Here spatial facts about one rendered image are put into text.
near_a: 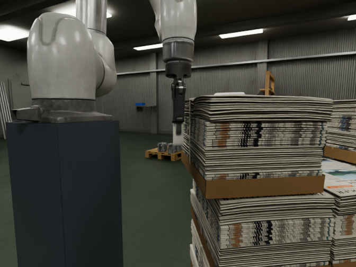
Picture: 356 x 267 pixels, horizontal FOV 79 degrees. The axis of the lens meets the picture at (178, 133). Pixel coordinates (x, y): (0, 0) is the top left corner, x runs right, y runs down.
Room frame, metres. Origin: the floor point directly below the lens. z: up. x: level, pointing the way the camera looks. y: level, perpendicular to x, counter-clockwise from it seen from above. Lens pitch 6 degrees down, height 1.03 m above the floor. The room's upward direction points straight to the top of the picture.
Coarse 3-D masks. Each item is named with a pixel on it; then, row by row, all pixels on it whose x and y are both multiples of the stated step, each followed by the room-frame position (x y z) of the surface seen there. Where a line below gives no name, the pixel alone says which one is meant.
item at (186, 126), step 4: (188, 100) 0.70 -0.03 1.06; (188, 104) 0.75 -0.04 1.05; (184, 108) 0.79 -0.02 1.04; (188, 108) 0.71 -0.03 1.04; (184, 112) 0.77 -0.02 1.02; (188, 112) 0.70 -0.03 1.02; (184, 116) 0.80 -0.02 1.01; (188, 116) 0.72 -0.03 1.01; (184, 120) 0.79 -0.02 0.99; (188, 120) 0.69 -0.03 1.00; (184, 124) 0.77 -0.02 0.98; (188, 124) 0.69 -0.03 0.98; (184, 128) 0.77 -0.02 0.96; (188, 128) 0.69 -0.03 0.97; (184, 132) 0.76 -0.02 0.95; (188, 132) 0.69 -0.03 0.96; (184, 136) 0.74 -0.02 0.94; (184, 140) 0.74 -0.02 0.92; (188, 140) 0.68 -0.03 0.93; (184, 144) 0.73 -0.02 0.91; (188, 144) 0.67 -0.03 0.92; (184, 148) 0.74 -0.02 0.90; (184, 152) 0.76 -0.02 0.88; (188, 152) 0.67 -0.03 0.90; (188, 156) 0.69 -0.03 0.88
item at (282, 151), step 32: (224, 96) 0.46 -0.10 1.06; (256, 96) 0.47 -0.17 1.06; (288, 96) 0.48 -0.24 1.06; (224, 128) 0.46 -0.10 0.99; (256, 128) 0.47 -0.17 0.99; (288, 128) 0.48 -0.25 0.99; (320, 128) 0.49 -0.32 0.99; (224, 160) 0.47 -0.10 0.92; (256, 160) 0.48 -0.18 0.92; (288, 160) 0.49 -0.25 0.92; (320, 160) 0.50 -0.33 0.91
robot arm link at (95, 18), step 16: (80, 0) 0.75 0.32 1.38; (96, 0) 0.76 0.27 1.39; (80, 16) 0.75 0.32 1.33; (96, 16) 0.76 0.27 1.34; (96, 32) 0.76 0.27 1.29; (96, 48) 0.73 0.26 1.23; (112, 48) 0.79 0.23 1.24; (112, 64) 0.79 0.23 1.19; (112, 80) 0.79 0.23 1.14; (96, 96) 0.78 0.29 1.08
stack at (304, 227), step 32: (192, 192) 0.80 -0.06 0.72; (352, 192) 0.52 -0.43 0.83; (192, 224) 0.80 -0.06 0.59; (224, 224) 0.47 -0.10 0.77; (256, 224) 0.47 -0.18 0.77; (288, 224) 0.48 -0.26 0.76; (320, 224) 0.50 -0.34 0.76; (352, 224) 0.52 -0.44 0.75; (192, 256) 0.78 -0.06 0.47; (224, 256) 0.47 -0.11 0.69; (256, 256) 0.48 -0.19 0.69; (288, 256) 0.49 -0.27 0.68; (320, 256) 0.50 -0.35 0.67; (352, 256) 0.51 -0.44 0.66
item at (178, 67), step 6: (168, 66) 0.62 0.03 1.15; (174, 66) 0.61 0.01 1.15; (180, 66) 0.61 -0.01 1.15; (186, 66) 0.61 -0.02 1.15; (168, 72) 0.62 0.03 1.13; (174, 72) 0.61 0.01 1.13; (180, 72) 0.61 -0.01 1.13; (186, 72) 0.61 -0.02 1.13; (174, 78) 0.64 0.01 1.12; (180, 78) 0.61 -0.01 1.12
